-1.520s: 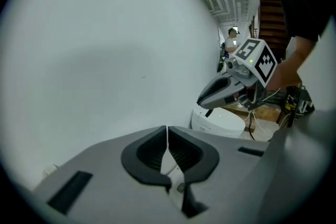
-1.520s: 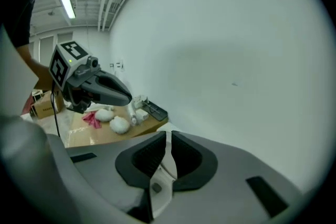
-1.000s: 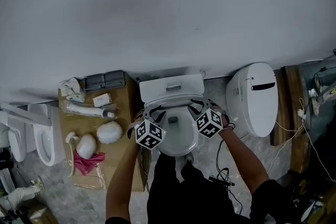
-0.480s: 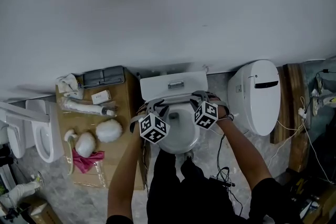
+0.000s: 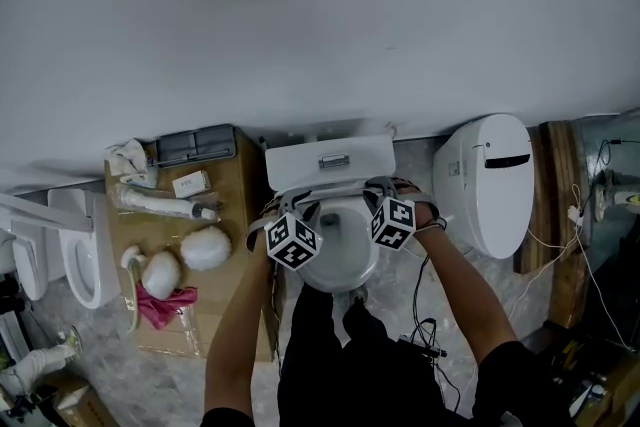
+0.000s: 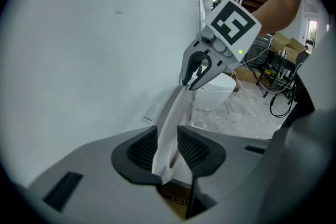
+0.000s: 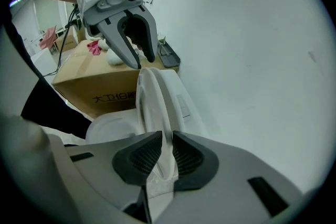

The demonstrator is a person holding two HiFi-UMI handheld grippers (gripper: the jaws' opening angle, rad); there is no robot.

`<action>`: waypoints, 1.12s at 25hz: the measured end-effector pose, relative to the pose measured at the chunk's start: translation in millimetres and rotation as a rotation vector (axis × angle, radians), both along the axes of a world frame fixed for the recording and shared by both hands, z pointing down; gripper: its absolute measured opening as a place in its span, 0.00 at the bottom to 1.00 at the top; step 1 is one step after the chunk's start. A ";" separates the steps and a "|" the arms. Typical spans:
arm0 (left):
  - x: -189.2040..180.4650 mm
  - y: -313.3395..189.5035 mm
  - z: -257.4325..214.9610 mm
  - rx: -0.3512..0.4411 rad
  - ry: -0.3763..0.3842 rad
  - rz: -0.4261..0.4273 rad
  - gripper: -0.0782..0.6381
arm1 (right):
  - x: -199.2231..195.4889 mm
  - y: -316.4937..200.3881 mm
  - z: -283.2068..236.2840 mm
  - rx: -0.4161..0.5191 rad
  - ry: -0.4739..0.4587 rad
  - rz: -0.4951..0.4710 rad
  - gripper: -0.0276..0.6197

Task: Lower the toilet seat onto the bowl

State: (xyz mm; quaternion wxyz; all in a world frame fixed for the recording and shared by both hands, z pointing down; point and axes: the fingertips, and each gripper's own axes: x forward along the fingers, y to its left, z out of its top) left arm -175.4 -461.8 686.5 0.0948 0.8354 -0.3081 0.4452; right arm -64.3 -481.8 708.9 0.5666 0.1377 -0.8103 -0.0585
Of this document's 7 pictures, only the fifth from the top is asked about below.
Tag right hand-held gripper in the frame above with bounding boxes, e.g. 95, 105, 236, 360
363, 175, 442, 252

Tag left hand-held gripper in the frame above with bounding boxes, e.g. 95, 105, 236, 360
246, 188, 324, 272

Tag person's right forearm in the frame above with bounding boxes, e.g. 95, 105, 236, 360
413, 202, 519, 369

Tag person's left forearm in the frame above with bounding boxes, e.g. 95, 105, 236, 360
203, 242, 275, 416

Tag white toilet with tank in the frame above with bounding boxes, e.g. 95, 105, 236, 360
263, 134, 397, 306

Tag white smart toilet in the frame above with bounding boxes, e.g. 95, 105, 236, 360
432, 113, 536, 260

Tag white ceramic toilet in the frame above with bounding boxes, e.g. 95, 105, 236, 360
9, 188, 122, 311

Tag person's left hand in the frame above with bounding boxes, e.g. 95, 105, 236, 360
259, 198, 287, 223

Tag person's right hand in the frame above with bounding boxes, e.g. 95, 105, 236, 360
392, 178, 427, 203

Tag large brown cardboard box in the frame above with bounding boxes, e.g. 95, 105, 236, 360
103, 127, 281, 361

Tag white fluffy duster head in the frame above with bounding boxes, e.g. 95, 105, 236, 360
141, 250, 182, 300
179, 225, 234, 272

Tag small white box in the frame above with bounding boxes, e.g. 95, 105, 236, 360
172, 170, 212, 196

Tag black plastic tray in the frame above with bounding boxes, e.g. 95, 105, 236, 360
155, 124, 237, 166

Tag white tube in plastic bag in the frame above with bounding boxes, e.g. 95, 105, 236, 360
110, 183, 221, 222

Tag person's black trousers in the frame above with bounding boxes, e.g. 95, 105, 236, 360
277, 284, 481, 427

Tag white packet with blue label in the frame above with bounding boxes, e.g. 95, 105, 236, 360
119, 172, 157, 190

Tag pink cloth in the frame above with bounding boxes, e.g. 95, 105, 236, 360
135, 282, 199, 331

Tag crumpled white plastic wrap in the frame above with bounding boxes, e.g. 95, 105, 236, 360
107, 138, 150, 176

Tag brown wooden step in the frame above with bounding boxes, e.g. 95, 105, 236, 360
514, 120, 592, 330

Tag person's left black sleeve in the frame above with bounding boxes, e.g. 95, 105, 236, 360
199, 407, 256, 427

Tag person's black sleeve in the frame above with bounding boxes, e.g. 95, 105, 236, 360
199, 407, 256, 427
472, 339, 576, 427

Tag person's right black sleeve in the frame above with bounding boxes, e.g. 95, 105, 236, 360
472, 339, 576, 427

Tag black metal rack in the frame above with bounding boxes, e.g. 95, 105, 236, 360
544, 234, 640, 427

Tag small brown cardboard box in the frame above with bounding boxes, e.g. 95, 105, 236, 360
34, 374, 121, 427

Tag thin black cable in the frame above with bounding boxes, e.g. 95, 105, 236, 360
268, 259, 284, 359

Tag black cable bundle with box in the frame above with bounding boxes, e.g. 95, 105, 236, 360
397, 224, 476, 411

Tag white cable with plug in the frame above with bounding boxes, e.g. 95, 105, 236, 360
508, 184, 636, 351

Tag white hooked brush handle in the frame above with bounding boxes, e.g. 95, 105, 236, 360
121, 244, 147, 334

